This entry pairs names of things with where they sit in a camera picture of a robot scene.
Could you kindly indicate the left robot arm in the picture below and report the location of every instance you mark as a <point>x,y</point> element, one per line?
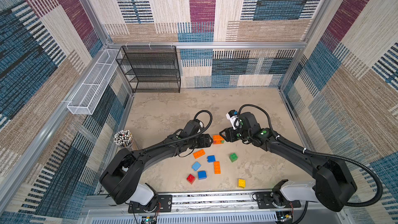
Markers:
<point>121,177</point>

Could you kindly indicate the cup of pens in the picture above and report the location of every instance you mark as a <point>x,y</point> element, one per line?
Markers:
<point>123,139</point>

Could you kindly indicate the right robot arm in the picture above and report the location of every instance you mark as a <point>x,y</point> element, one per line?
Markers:
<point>332,184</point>

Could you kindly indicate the yellow lego brick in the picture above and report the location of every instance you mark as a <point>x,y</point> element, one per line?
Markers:
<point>241,183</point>

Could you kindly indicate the white wire mesh basket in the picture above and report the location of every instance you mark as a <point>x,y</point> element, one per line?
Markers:
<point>91,90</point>

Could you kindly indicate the red lego brick left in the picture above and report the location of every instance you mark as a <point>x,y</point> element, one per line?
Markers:
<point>191,179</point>

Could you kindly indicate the blue lego brick lower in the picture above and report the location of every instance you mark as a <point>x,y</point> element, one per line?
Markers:
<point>202,175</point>

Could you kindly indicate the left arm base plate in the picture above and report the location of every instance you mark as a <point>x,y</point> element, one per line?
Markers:
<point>159,203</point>

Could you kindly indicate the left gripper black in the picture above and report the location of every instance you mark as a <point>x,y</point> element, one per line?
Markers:
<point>205,143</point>

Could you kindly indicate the black wire mesh shelf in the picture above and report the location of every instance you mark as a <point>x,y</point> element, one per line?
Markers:
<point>150,68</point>

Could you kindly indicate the light blue lego brick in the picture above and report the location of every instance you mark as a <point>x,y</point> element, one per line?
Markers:
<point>196,166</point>

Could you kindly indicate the white cable duct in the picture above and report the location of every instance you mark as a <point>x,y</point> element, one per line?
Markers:
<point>206,218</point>

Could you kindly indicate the blue lego brick centre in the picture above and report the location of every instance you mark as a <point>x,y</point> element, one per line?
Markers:
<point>211,159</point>

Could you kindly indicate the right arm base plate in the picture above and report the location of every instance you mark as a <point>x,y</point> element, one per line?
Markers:
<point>273,200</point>

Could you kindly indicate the circuit board with leds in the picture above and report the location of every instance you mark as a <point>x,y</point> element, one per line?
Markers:
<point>284,218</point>

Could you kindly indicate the dark green lego brick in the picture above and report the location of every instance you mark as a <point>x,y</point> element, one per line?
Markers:
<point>233,157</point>

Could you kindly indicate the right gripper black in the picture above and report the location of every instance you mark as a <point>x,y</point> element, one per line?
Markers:
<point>230,135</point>

